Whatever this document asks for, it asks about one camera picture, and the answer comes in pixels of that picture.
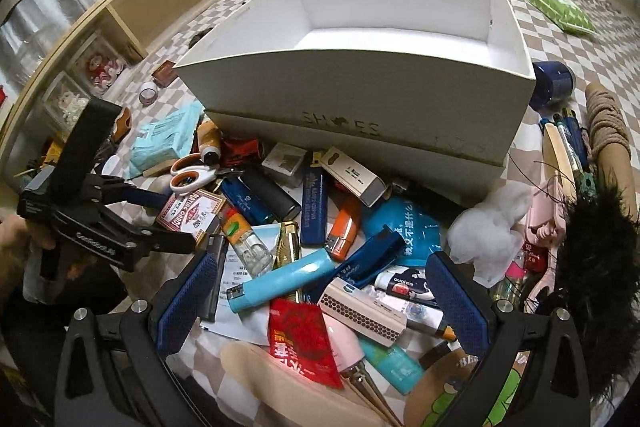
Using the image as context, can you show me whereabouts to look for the person's left hand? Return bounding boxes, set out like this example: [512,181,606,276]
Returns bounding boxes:
[0,213,56,255]

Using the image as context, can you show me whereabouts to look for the teal wipes pack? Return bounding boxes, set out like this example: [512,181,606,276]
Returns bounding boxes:
[129,101,206,178]

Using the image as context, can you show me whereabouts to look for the white fluffy pompom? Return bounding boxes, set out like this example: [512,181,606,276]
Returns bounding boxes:
[446,182,533,288]

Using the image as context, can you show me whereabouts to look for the light blue lighter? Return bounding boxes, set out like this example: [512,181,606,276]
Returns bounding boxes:
[227,249,336,314]

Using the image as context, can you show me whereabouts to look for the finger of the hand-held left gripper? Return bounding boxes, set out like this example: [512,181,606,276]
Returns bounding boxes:
[107,213,210,258]
[102,177,170,212]

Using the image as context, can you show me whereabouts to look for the paper receipt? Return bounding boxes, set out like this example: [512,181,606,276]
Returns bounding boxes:
[200,247,273,343]

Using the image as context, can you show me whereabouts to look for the black feather duster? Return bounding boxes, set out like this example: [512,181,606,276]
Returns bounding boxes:
[547,192,640,408]

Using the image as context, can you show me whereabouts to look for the cream wooden stick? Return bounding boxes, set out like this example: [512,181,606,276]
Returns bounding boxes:
[542,119,580,200]

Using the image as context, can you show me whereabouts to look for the navy long box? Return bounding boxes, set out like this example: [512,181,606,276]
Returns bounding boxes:
[302,227,407,303]

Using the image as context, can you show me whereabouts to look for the beige pad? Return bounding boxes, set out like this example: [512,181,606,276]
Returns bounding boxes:
[220,341,391,427]

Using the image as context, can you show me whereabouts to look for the rope-wrapped paper roll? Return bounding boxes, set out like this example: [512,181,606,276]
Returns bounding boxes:
[585,82,640,220]

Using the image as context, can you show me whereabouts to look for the gold tube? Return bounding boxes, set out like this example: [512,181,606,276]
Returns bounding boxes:
[272,222,302,269]

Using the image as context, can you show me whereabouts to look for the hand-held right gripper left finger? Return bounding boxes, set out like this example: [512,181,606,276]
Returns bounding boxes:
[54,249,221,427]

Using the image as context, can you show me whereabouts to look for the clear display box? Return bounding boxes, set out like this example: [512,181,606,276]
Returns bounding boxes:
[42,72,95,138]
[70,32,136,94]

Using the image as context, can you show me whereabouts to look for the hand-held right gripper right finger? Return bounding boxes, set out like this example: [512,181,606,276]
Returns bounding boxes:
[425,251,591,427]

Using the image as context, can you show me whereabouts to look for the blue pen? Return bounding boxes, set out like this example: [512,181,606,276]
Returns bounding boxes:
[559,107,593,170]

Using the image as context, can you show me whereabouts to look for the red playing card box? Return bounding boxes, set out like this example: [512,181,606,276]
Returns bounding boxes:
[155,188,226,241]

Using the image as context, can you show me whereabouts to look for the white shoe box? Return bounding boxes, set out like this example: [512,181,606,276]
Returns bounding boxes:
[172,0,538,168]

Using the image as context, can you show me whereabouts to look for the orange lighter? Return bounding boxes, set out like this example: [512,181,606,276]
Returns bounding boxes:
[325,196,362,260]

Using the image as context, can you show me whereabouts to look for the orange tube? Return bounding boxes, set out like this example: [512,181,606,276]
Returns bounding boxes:
[196,119,223,166]

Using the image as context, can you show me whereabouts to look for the green patterned wipes pack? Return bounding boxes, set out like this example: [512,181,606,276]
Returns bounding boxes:
[520,0,598,36]

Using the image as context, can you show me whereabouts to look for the honeycomb print box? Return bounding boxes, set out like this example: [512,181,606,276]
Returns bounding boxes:
[317,277,408,348]

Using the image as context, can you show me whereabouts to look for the brown leather holder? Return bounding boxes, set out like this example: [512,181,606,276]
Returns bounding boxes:
[112,107,133,142]

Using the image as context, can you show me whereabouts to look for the white-handled scissors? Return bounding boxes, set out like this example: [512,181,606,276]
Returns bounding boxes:
[169,152,232,195]

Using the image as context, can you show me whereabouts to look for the dark blue printed lighter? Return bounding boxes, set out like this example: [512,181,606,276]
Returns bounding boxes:
[300,167,331,249]

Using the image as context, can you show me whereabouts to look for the red foil packet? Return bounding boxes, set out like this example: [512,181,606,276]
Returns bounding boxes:
[267,298,345,390]

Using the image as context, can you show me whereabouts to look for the cream small carton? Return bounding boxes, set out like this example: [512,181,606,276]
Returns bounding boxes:
[319,147,388,208]

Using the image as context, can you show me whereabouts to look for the round cartoon hand fan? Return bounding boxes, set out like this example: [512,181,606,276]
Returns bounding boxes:
[405,347,526,427]

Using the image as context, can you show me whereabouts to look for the checkered bed sheet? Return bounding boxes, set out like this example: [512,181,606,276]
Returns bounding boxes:
[30,0,640,427]

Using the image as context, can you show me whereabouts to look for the white printed tube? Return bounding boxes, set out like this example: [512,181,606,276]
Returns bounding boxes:
[372,269,447,339]

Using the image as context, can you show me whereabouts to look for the beige small box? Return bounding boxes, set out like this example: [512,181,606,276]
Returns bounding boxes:
[261,142,308,188]

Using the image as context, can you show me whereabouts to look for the black rounded case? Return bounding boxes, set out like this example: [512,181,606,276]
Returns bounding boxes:
[240,167,302,223]

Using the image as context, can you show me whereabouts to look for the blue jar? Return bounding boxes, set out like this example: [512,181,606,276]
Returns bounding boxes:
[530,61,577,112]

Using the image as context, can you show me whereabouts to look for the dark red small box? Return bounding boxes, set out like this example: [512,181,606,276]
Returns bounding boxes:
[152,62,180,88]

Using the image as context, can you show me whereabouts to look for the black rectangular case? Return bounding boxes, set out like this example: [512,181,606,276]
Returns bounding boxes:
[200,234,230,323]

